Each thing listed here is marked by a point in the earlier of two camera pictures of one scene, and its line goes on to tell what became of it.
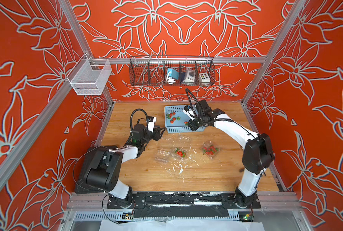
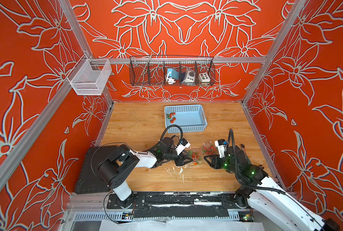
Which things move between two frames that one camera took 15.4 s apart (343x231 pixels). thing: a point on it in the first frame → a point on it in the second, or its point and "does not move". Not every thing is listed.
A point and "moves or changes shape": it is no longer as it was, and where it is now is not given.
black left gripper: x=156 y=136 → x=180 y=162
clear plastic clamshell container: x=210 y=149 does not move
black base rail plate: x=183 y=204 does not move
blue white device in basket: x=172 y=75 does not move
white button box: x=204 y=77 does not move
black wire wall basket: x=164 y=70 does not move
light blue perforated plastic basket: x=177 y=121 does not move
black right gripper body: x=197 y=122 → x=225 y=164
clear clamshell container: x=180 y=151 moves or changes shape
